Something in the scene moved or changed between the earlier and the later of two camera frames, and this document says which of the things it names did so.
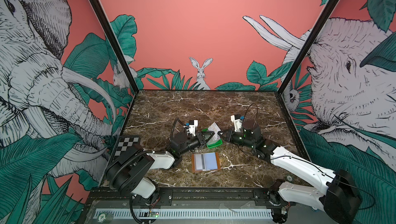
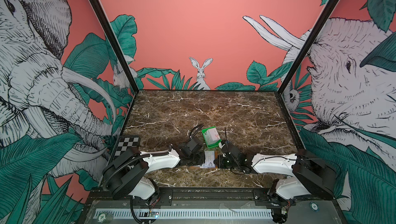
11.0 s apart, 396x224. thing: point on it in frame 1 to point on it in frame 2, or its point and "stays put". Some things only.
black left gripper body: (193, 143) to (198, 160)
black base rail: (190, 198) stays put
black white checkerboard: (126, 148) stays put
